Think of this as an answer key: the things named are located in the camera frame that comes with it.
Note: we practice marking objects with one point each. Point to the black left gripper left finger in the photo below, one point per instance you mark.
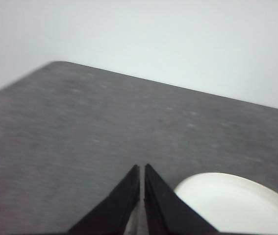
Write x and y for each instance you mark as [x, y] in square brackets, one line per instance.
[115, 208]

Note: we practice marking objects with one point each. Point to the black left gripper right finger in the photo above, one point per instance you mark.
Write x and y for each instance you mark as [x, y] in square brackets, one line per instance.
[163, 208]

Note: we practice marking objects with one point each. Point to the white round plate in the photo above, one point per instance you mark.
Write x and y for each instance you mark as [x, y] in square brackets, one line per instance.
[229, 203]

